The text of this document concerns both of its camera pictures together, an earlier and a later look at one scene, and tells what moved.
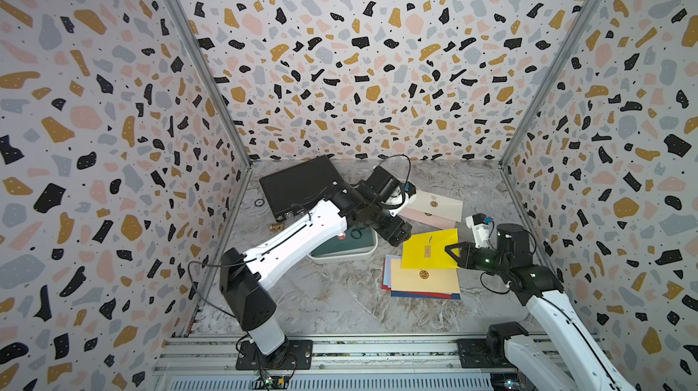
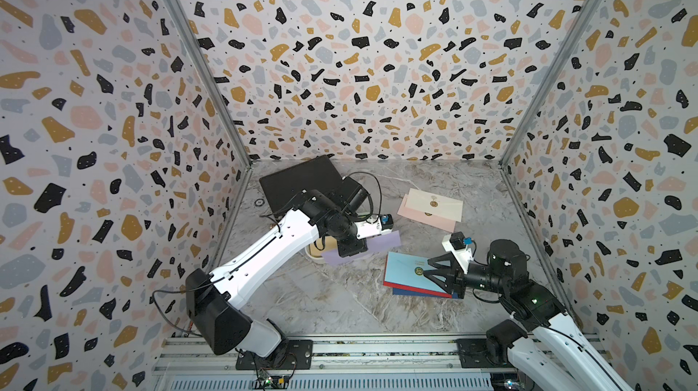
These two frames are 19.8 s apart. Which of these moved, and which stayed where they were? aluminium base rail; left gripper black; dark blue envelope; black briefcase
Moved: left gripper black
Stayed: black briefcase; dark blue envelope; aluminium base rail
